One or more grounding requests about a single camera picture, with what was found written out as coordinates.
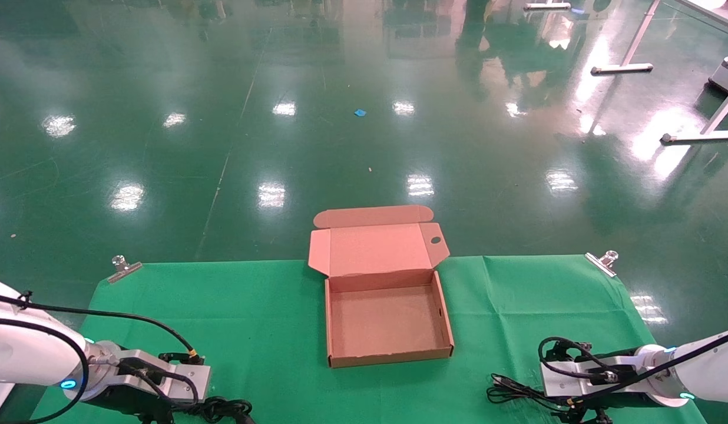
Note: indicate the white table leg with foot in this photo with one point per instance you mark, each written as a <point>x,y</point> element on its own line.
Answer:
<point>626,68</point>
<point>705,136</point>

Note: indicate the metal binder clip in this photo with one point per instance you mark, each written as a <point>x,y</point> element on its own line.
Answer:
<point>599,265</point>
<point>125,272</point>

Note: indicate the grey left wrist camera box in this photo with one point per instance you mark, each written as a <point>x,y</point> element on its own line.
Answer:
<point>181,380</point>

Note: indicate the brown cardboard box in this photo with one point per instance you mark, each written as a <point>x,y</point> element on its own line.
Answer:
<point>387,321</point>

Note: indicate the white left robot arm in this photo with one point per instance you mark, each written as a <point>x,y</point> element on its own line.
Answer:
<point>22,353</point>

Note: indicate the green table cloth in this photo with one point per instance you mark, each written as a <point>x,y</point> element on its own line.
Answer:
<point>270,330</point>

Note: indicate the white table foot bar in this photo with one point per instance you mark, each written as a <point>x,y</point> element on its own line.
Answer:
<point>546,6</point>

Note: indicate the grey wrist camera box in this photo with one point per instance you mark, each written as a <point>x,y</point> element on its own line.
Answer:
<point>564,380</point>
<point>181,380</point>

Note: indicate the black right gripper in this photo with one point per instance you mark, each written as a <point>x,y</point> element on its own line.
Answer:
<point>599,403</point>

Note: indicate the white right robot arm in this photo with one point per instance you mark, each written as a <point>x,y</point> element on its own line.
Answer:
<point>711,365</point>

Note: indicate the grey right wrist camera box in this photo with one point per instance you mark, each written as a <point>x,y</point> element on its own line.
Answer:
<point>564,380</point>

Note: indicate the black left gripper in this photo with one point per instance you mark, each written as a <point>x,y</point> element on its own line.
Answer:
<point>122,403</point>

